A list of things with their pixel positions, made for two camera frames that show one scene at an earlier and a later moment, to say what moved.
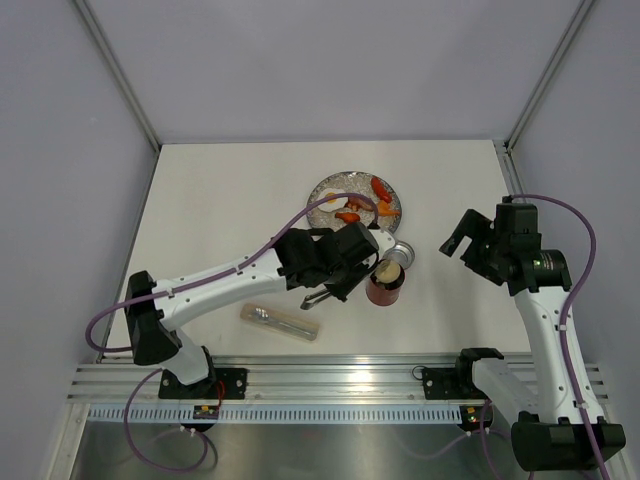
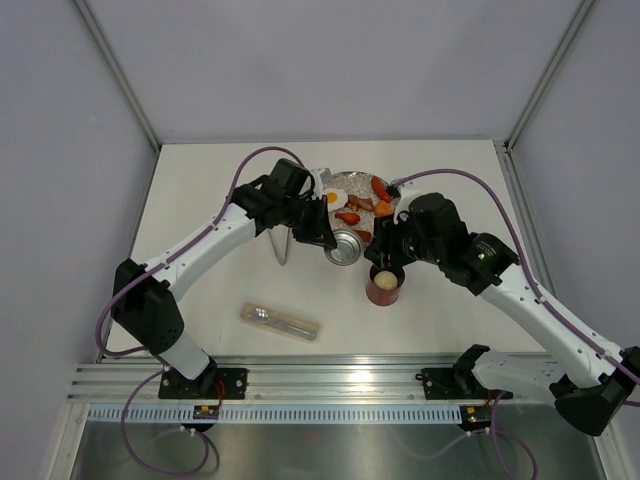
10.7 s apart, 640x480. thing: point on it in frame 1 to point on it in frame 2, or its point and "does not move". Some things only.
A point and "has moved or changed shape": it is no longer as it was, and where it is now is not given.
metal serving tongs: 309,300 has moved or changed shape
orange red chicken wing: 348,217 does not move
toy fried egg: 334,204 does not move
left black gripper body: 343,277 to 305,217
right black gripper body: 484,256 to 405,244
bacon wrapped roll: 358,203 does not move
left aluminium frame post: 117,72 does not move
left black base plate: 222,383 does not move
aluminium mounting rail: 117,379 does not move
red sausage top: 381,190 does not move
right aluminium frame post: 578,16 does not move
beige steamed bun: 387,271 has moved or changed shape
